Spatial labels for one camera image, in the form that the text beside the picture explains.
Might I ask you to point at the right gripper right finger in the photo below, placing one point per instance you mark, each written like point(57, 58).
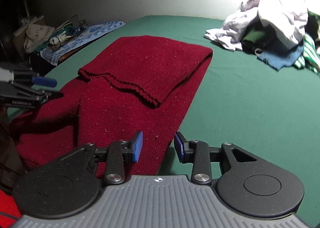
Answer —
point(197, 153)

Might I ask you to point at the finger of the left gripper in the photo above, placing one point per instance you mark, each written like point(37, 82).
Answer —
point(43, 81)

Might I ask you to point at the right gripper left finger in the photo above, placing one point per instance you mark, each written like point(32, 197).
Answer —
point(120, 153)

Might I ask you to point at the dark red knit sweater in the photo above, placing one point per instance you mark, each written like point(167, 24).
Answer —
point(137, 83)

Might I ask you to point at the white plush toy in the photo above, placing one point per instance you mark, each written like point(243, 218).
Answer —
point(58, 40)

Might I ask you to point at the cream canvas bag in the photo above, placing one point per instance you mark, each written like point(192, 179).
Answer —
point(36, 35)

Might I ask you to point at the blue white patterned cloth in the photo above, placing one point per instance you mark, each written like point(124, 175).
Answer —
point(91, 33)

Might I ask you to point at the green table cloth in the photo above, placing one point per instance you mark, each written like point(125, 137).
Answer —
point(273, 114)

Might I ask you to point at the blue garment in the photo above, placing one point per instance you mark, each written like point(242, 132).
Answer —
point(278, 58)

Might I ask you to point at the green white striped garment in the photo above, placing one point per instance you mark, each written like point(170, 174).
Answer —
point(309, 59)

